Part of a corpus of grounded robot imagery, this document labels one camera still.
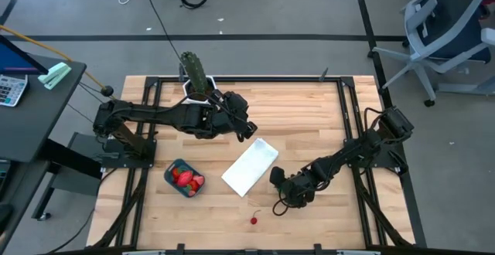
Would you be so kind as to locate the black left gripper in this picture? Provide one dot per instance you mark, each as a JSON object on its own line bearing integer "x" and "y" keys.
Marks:
{"x": 230, "y": 114}

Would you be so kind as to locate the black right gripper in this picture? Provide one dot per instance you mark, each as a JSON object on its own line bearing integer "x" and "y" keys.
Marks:
{"x": 298, "y": 189}

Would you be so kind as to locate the small red toy fruit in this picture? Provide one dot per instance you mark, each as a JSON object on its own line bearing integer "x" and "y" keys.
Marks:
{"x": 193, "y": 186}

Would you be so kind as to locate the large pink-red toy fruit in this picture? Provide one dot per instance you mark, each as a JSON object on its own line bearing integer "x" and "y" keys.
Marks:
{"x": 185, "y": 179}

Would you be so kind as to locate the cactus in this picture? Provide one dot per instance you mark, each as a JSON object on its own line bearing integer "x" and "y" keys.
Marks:
{"x": 194, "y": 71}

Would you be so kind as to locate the red toy strawberry green stem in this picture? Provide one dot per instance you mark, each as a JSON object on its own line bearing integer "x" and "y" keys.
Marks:
{"x": 176, "y": 174}

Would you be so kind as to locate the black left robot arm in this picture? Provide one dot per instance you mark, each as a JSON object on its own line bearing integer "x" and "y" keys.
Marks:
{"x": 154, "y": 114}

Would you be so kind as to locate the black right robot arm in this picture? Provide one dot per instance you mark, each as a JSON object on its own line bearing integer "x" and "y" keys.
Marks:
{"x": 359, "y": 148}

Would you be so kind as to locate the teal plastic tupperware container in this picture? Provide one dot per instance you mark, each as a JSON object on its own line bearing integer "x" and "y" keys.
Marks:
{"x": 169, "y": 179}

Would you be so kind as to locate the white folded cloth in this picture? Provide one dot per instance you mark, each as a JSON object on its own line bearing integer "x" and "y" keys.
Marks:
{"x": 249, "y": 166}

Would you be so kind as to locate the red toy cherry with stem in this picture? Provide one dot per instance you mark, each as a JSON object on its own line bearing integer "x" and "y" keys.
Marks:
{"x": 253, "y": 220}

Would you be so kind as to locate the mint green stapler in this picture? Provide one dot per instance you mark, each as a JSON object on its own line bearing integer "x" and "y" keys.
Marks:
{"x": 54, "y": 75}

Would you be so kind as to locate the black office desk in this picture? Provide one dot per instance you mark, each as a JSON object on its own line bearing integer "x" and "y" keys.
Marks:
{"x": 35, "y": 123}

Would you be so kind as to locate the grey desk calculator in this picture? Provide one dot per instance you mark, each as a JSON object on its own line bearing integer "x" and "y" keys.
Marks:
{"x": 11, "y": 90}

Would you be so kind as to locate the grey mesh office chair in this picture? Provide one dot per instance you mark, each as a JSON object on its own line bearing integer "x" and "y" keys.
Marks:
{"x": 452, "y": 11}

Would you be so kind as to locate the blue-screen monitor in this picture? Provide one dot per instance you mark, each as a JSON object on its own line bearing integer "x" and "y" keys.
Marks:
{"x": 15, "y": 60}

